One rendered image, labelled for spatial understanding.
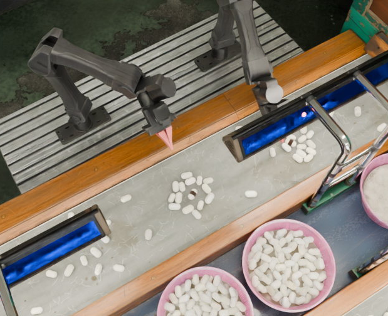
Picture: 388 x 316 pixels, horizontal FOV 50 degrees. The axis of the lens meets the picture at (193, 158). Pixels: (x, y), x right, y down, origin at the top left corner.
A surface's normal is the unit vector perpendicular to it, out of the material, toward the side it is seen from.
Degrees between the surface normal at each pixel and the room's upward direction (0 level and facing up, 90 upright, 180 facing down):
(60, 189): 0
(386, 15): 90
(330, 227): 0
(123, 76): 19
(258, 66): 43
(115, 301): 0
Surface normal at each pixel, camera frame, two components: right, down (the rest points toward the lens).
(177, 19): -0.02, -0.45
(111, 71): 0.29, -0.35
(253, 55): 0.22, 0.25
